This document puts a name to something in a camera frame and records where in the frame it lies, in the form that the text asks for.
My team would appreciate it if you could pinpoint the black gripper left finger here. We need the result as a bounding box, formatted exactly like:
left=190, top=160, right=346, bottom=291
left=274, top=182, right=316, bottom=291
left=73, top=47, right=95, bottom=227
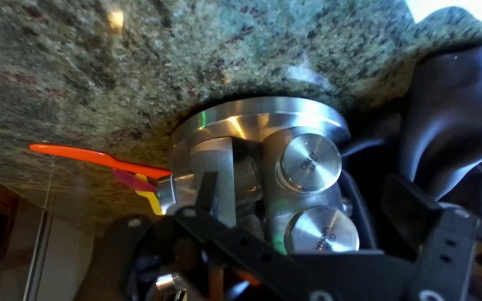
left=172, top=169, right=309, bottom=281

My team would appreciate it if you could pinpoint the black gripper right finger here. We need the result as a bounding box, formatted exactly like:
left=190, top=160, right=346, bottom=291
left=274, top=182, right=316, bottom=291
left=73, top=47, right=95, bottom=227
left=381, top=172, right=480, bottom=301

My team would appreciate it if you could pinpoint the steel lidded spice jar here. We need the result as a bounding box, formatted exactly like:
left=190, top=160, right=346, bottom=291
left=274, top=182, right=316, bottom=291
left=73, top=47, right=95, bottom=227
left=155, top=174, right=197, bottom=217
left=262, top=132, right=344, bottom=195
left=282, top=204, right=361, bottom=254

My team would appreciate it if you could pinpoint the yellow plastic piece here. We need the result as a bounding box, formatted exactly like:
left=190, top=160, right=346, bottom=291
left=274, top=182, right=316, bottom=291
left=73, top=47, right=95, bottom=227
left=133, top=174, right=165, bottom=217

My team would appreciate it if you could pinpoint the dark red plastic piece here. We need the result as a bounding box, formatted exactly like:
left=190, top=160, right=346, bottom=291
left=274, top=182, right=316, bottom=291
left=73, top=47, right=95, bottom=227
left=110, top=169, right=153, bottom=194

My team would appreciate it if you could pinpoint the dark blue curtain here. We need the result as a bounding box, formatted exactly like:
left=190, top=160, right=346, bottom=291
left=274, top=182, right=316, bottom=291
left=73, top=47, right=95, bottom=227
left=338, top=42, right=482, bottom=231

